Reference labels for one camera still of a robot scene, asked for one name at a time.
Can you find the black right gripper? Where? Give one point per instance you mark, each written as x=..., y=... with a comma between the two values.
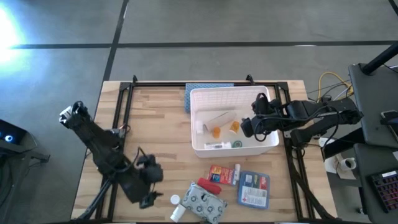
x=269, y=116

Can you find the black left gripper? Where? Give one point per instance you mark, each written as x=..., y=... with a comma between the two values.
x=150, y=170

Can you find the orange pill bottle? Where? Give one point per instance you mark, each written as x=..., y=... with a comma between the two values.
x=234, y=127
x=216, y=132

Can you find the white round capped bottle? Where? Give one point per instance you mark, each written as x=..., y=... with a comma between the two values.
x=175, y=199

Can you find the white plastic bottle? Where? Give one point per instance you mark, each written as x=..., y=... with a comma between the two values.
x=178, y=213

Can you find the small white labelled bottle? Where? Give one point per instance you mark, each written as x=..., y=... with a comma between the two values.
x=217, y=145

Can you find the white perforated plastic basket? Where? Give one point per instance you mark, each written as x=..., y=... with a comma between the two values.
x=224, y=99

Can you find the white lip balm tube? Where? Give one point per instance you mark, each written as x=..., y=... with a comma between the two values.
x=237, y=172

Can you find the grey patterned pouch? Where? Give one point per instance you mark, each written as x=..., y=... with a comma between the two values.
x=203, y=203

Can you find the red medicine box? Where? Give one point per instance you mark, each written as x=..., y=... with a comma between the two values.
x=221, y=175

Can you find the blue first aid kit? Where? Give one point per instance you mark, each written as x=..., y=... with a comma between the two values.
x=254, y=189

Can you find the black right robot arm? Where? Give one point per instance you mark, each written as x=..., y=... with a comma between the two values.
x=317, y=112

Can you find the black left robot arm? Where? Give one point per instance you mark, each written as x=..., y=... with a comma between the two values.
x=102, y=149

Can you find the blue patterned cloth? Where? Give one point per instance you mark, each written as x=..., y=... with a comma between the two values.
x=187, y=99

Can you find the white paper sheet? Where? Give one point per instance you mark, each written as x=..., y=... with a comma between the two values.
x=331, y=163

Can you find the white cup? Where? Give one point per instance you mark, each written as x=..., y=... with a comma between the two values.
x=348, y=163

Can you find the black desk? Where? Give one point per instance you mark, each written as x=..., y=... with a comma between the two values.
x=373, y=93

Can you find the black smartphone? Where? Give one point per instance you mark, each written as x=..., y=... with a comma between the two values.
x=390, y=118

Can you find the black pole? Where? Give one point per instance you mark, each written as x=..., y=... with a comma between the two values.
x=381, y=59

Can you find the backlit keyboard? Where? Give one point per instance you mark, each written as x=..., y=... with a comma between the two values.
x=385, y=189

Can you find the black box with blue light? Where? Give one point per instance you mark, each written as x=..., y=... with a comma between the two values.
x=9, y=133

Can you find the black metal table frame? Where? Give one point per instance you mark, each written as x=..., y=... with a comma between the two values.
x=155, y=84

